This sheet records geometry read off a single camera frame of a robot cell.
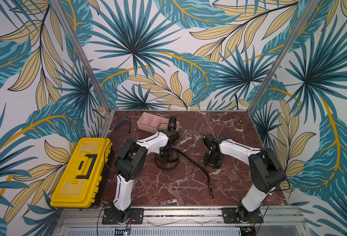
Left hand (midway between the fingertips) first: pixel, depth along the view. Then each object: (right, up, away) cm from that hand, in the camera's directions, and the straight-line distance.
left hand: (167, 160), depth 91 cm
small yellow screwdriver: (+55, +25, +22) cm, 64 cm away
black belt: (+7, +4, +4) cm, 9 cm away
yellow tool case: (-39, -6, -25) cm, 46 cm away
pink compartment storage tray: (-11, +24, +18) cm, 32 cm away
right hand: (+25, -3, -1) cm, 25 cm away
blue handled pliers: (-35, +24, +19) cm, 46 cm away
